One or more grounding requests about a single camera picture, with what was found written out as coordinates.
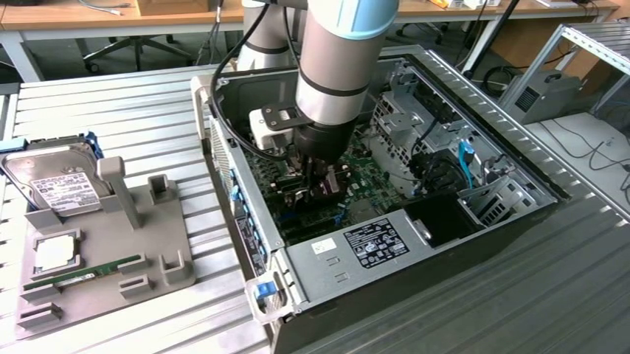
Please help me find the black expansion slot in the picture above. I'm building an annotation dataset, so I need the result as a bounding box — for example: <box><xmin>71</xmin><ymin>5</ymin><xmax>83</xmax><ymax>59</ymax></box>
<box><xmin>280</xmin><ymin>216</ymin><xmax>339</xmax><ymax>232</ymax></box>
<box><xmin>288</xmin><ymin>223</ymin><xmax>341</xmax><ymax>243</ymax></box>

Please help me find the green RAM stick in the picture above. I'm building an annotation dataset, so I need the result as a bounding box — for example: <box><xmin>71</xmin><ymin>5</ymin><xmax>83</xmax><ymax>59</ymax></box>
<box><xmin>21</xmin><ymin>256</ymin><xmax>141</xmax><ymax>292</ymax></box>

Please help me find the silver power supply unit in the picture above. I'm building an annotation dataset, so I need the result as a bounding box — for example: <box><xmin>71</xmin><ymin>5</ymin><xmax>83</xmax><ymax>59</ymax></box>
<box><xmin>283</xmin><ymin>209</ymin><xmax>434</xmax><ymax>307</ymax></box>

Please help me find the brown cardboard box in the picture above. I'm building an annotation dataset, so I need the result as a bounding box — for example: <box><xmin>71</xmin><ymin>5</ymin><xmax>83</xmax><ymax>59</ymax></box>
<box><xmin>135</xmin><ymin>0</ymin><xmax>213</xmax><ymax>18</ymax></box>

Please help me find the wooden desk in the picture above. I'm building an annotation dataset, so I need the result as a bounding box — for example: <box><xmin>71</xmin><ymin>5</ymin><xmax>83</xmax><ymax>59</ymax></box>
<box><xmin>392</xmin><ymin>0</ymin><xmax>622</xmax><ymax>74</ymax></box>
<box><xmin>0</xmin><ymin>0</ymin><xmax>247</xmax><ymax>83</ymax></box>

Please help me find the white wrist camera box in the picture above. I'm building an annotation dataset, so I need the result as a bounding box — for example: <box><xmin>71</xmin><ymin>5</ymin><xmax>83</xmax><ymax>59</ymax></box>
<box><xmin>248</xmin><ymin>105</ymin><xmax>301</xmax><ymax>152</ymax></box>

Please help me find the coiled black cable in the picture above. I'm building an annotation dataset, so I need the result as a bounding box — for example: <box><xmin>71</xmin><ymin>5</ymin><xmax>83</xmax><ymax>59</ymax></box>
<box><xmin>482</xmin><ymin>65</ymin><xmax>514</xmax><ymax>99</ymax></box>

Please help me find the open black PC case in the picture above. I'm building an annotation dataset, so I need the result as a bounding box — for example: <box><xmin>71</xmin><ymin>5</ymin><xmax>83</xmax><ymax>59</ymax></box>
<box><xmin>189</xmin><ymin>44</ymin><xmax>571</xmax><ymax>354</ymax></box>

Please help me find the black wire bundle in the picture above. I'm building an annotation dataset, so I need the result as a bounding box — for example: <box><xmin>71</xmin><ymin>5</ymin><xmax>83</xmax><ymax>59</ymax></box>
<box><xmin>408</xmin><ymin>149</ymin><xmax>462</xmax><ymax>197</ymax></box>

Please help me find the silver CPU chip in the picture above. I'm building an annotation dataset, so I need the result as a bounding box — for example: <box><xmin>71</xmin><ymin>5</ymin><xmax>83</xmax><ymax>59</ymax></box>
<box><xmin>32</xmin><ymin>237</ymin><xmax>80</xmax><ymax>276</ymax></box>

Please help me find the blue disk caddy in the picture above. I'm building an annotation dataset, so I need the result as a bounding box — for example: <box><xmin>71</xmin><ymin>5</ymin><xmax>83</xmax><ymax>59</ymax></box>
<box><xmin>0</xmin><ymin>131</ymin><xmax>103</xmax><ymax>178</ymax></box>

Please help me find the aluminium profile frame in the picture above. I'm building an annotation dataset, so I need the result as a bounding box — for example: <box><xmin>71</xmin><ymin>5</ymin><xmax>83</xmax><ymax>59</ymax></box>
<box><xmin>496</xmin><ymin>21</ymin><xmax>630</xmax><ymax>111</ymax></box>

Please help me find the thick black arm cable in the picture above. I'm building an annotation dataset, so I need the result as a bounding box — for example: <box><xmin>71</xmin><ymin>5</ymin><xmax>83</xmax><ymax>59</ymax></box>
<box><xmin>208</xmin><ymin>0</ymin><xmax>296</xmax><ymax>162</ymax></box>

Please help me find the black office chair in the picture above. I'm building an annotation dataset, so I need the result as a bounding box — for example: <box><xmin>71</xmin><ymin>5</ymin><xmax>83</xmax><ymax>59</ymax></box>
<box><xmin>392</xmin><ymin>21</ymin><xmax>450</xmax><ymax>44</ymax></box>
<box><xmin>80</xmin><ymin>35</ymin><xmax>193</xmax><ymax>74</ymax></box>

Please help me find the gray hanging cable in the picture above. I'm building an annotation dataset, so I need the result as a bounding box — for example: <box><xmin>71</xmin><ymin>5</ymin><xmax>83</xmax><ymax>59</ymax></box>
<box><xmin>199</xmin><ymin>0</ymin><xmax>227</xmax><ymax>66</ymax></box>

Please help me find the gray parts rack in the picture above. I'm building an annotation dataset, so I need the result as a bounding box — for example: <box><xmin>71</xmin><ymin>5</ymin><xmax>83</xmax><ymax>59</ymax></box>
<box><xmin>13</xmin><ymin>156</ymin><xmax>199</xmax><ymax>342</ymax></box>

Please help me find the silver disk bay cage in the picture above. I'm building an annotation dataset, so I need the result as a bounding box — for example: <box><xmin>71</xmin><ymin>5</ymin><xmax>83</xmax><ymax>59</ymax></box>
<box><xmin>368</xmin><ymin>90</ymin><xmax>427</xmax><ymax>185</ymax></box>

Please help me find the blue disk wire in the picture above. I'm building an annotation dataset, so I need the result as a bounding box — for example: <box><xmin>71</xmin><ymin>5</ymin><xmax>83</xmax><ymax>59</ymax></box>
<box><xmin>455</xmin><ymin>139</ymin><xmax>478</xmax><ymax>191</ymax></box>

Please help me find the silver hard disk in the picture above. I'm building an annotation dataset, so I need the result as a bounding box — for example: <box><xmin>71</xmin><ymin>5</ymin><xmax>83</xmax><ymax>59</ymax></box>
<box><xmin>0</xmin><ymin>143</ymin><xmax>112</xmax><ymax>221</ymax></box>

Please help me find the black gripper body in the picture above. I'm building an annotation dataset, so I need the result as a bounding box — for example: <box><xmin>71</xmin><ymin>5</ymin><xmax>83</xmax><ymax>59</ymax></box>
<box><xmin>293</xmin><ymin>121</ymin><xmax>356</xmax><ymax>173</ymax></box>

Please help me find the black fan shroud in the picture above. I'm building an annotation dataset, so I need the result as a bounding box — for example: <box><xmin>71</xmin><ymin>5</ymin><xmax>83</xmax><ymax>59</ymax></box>
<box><xmin>402</xmin><ymin>193</ymin><xmax>482</xmax><ymax>248</ymax></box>

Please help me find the silver chipset heat sink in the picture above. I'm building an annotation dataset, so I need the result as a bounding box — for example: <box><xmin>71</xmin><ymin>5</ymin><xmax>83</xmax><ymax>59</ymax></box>
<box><xmin>348</xmin><ymin>201</ymin><xmax>376</xmax><ymax>219</ymax></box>

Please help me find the green motherboard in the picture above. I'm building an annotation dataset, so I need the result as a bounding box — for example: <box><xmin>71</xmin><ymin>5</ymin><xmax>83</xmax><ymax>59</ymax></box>
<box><xmin>243</xmin><ymin>139</ymin><xmax>407</xmax><ymax>246</ymax></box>

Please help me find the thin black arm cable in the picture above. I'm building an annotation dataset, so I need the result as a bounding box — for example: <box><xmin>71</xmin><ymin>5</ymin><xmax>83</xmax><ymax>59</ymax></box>
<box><xmin>283</xmin><ymin>0</ymin><xmax>301</xmax><ymax>72</ymax></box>

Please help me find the gray computer box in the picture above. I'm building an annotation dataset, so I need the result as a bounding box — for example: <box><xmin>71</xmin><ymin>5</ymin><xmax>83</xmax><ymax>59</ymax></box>
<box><xmin>511</xmin><ymin>73</ymin><xmax>583</xmax><ymax>125</ymax></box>

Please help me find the graphics card with metal bracket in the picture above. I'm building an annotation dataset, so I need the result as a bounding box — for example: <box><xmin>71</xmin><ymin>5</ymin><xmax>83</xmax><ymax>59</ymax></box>
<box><xmin>273</xmin><ymin>167</ymin><xmax>354</xmax><ymax>212</ymax></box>

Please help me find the gray disk bay bracket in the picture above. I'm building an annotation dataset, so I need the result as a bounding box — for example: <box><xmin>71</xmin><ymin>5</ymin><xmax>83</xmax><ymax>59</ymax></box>
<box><xmin>455</xmin><ymin>175</ymin><xmax>532</xmax><ymax>226</ymax></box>

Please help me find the black tripod pole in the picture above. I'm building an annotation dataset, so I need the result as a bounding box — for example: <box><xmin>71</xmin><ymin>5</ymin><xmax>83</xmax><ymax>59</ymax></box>
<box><xmin>459</xmin><ymin>0</ymin><xmax>523</xmax><ymax>80</ymax></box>

